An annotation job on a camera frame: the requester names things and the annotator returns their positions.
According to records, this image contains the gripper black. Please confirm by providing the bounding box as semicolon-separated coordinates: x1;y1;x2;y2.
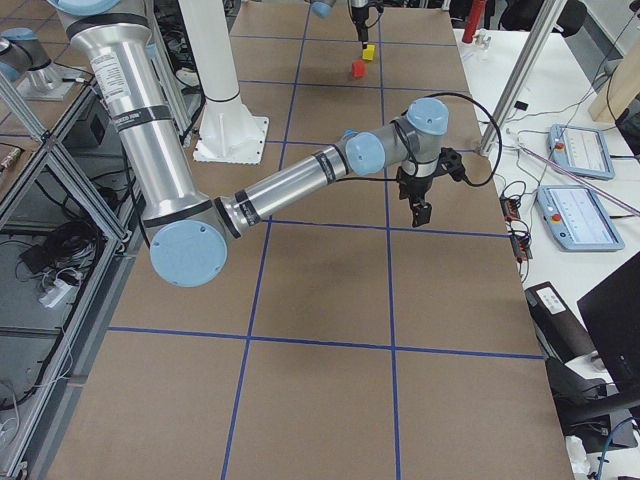
349;0;370;46
396;167;435;228

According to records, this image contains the yellow block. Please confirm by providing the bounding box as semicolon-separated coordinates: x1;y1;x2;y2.
361;43;376;62

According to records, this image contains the red block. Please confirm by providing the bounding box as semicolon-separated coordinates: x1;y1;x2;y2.
351;60;366;79

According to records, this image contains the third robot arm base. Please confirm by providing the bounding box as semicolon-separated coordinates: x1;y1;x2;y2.
1;27;87;101

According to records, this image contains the orange circuit board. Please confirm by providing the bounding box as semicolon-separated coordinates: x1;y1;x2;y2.
499;195;532;262

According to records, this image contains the red cylinder bottle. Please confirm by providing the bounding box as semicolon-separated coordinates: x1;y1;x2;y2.
462;0;487;44

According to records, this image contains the reacher grabber stick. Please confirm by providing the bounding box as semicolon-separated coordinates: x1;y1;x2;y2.
514;136;639;217

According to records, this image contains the near teach pendant tablet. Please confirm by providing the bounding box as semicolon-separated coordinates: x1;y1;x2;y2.
536;185;625;252

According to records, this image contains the teach pendant tablet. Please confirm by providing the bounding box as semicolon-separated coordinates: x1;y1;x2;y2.
548;124;615;180
536;185;625;252

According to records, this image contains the far teach pendant tablet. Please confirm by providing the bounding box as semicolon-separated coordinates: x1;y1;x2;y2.
548;124;615;180

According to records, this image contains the black box with label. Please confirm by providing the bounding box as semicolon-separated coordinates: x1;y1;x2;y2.
524;282;596;363

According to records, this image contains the black monitor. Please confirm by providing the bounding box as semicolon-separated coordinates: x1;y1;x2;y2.
578;254;639;387

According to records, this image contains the white power strip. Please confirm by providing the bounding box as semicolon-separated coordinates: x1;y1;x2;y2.
38;279;73;308

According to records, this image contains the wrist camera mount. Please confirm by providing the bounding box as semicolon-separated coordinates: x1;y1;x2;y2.
434;147;470;184

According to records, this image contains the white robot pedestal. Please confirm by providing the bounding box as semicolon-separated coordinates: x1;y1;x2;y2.
179;0;269;165

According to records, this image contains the aluminium frame post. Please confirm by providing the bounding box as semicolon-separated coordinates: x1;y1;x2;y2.
478;0;567;156

